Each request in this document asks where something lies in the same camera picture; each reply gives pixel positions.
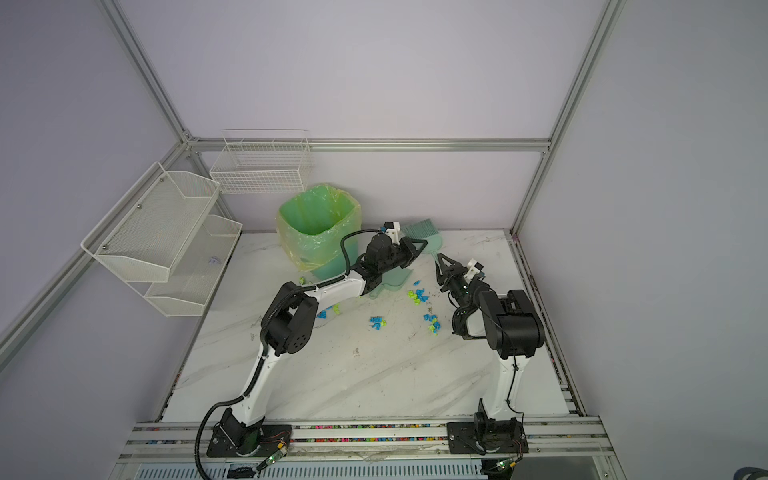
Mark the paper scrap cluster upper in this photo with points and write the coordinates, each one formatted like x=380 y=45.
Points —
x=417 y=294

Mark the paper scrap cluster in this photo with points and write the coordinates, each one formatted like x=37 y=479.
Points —
x=417 y=294
x=434 y=325
x=377 y=322

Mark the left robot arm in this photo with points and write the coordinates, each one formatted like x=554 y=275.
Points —
x=287 y=327

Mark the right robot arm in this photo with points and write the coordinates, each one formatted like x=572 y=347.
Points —
x=514 y=333

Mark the white mesh two-tier shelf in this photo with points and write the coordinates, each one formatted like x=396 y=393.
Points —
x=164 y=240

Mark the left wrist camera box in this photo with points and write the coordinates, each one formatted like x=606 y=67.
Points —
x=393 y=230

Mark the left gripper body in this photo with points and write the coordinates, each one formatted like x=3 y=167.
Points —
x=401 y=255

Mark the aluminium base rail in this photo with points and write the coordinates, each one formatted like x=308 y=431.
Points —
x=573 y=447

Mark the white wire basket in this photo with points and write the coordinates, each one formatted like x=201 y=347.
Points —
x=256 y=161

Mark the green plastic dustpan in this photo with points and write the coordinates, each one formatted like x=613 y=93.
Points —
x=392 y=280

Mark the yellow-green bin liner bag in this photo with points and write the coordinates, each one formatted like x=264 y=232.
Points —
x=318 y=219

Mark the green hand brush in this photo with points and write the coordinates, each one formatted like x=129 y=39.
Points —
x=425 y=230

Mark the blue paper scrap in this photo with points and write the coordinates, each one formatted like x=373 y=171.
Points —
x=329 y=312

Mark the paper scrap cluster centre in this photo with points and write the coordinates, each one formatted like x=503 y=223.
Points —
x=377 y=322

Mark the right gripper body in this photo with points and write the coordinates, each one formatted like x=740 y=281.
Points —
x=460 y=288

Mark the paper scrap cluster right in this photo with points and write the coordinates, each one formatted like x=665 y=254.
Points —
x=434 y=325

